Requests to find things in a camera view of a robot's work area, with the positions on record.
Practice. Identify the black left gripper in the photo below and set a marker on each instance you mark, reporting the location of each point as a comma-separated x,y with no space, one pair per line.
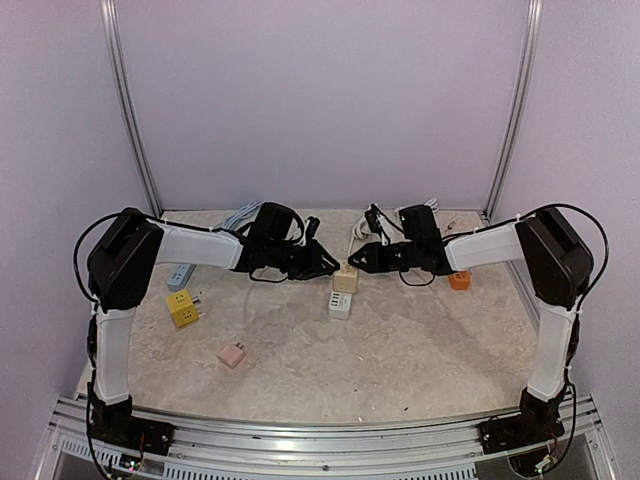
316,262

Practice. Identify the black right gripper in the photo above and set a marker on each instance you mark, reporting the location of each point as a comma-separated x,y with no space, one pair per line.
382,256

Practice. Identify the beige cube socket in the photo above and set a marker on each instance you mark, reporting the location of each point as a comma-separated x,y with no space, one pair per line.
345,280

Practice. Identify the white power strip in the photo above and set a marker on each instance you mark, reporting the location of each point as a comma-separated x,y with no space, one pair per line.
339,305

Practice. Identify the orange power strip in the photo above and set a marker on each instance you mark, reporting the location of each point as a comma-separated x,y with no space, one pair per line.
460,281

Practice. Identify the pink usb charger plug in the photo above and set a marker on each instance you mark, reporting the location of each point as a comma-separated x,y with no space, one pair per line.
231,355

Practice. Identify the yellow cube socket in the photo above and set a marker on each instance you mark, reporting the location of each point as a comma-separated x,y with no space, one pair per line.
183,308

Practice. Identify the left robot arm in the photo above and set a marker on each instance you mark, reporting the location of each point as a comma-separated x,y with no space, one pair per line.
120,268

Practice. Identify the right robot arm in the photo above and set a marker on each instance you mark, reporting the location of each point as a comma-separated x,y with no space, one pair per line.
561,269

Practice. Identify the blue power strip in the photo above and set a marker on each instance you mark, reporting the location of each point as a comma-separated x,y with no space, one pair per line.
179,277

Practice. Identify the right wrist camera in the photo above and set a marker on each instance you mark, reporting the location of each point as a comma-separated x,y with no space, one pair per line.
380,225

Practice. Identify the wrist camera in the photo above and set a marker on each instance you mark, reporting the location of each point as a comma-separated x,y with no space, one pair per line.
380,225
311,225

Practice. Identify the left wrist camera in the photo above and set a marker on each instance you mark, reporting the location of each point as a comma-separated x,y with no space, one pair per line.
311,225

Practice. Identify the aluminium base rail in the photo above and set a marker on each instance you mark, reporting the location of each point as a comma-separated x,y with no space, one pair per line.
211,448

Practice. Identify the right aluminium frame post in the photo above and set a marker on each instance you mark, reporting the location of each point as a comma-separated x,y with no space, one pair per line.
517,108

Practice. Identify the aluminium frame post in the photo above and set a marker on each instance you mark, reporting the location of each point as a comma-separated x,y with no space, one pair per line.
109,15
517,108

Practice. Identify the left aluminium frame post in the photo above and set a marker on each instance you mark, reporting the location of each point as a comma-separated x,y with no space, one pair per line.
109,15

